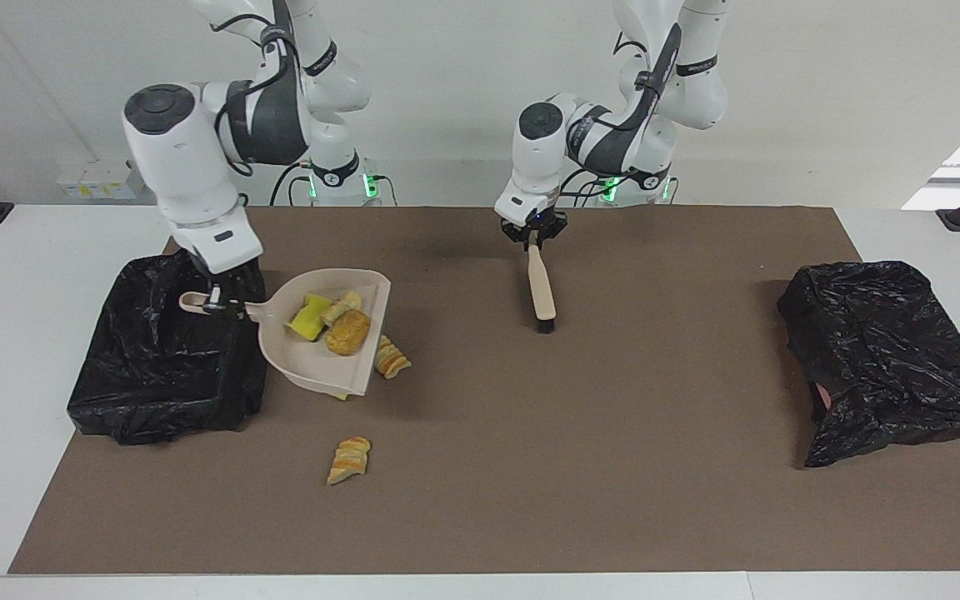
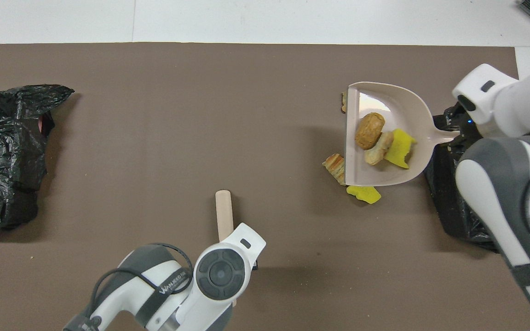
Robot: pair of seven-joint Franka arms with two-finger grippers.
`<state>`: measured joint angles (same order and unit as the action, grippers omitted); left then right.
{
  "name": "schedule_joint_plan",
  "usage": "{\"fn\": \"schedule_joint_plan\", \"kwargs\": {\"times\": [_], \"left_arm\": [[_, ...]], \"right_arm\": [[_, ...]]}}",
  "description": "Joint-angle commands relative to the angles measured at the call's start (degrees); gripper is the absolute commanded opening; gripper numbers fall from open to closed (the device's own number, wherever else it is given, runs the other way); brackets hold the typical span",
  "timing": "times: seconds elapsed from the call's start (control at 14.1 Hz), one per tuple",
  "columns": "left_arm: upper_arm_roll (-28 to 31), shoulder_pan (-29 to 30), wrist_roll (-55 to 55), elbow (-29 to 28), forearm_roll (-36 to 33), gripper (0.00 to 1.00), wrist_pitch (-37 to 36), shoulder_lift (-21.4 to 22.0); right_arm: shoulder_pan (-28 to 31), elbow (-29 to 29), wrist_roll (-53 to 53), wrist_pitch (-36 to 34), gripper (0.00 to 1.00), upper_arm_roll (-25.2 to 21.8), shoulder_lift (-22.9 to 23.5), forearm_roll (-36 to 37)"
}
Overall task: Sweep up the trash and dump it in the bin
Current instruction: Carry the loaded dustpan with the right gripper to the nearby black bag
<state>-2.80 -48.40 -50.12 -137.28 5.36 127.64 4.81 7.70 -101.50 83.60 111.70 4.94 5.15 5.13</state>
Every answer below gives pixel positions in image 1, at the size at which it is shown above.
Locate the brown table mat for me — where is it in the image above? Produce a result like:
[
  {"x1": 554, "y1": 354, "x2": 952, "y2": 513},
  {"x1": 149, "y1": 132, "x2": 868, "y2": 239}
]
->
[{"x1": 7, "y1": 206, "x2": 960, "y2": 576}]

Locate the beige plastic dustpan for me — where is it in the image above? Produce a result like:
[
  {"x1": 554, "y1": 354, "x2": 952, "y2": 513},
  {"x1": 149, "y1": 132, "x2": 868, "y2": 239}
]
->
[{"x1": 178, "y1": 267, "x2": 393, "y2": 399}]

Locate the white power strip box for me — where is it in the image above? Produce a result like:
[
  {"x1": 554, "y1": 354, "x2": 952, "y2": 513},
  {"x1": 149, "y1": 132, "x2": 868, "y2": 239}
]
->
[{"x1": 57, "y1": 158, "x2": 148, "y2": 201}]

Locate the black bag-lined trash bin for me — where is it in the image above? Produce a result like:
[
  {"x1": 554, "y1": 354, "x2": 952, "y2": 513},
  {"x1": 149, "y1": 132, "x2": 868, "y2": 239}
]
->
[
  {"x1": 67, "y1": 240, "x2": 270, "y2": 447},
  {"x1": 777, "y1": 261, "x2": 960, "y2": 469}
]

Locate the brown bread roll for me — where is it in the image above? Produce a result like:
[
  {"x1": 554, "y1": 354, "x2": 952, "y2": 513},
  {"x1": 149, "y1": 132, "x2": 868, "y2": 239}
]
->
[{"x1": 326, "y1": 309, "x2": 372, "y2": 357}]

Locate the pale flaky pastry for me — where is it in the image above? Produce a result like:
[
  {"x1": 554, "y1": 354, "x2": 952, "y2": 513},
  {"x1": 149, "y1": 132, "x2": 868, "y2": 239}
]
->
[{"x1": 322, "y1": 290, "x2": 363, "y2": 326}]

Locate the black base cable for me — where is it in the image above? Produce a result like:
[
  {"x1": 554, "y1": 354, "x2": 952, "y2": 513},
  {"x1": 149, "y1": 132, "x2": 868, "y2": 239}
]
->
[
  {"x1": 559, "y1": 171, "x2": 614, "y2": 208},
  {"x1": 270, "y1": 161, "x2": 316, "y2": 207}
]

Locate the beige hand brush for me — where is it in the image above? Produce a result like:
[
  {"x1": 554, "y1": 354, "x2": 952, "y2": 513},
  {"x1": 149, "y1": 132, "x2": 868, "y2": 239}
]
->
[{"x1": 526, "y1": 242, "x2": 558, "y2": 335}]

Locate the striped croissant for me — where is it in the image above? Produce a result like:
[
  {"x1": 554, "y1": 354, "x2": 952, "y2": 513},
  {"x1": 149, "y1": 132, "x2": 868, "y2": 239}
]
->
[
  {"x1": 327, "y1": 436, "x2": 372, "y2": 487},
  {"x1": 373, "y1": 335, "x2": 413, "y2": 380}
]

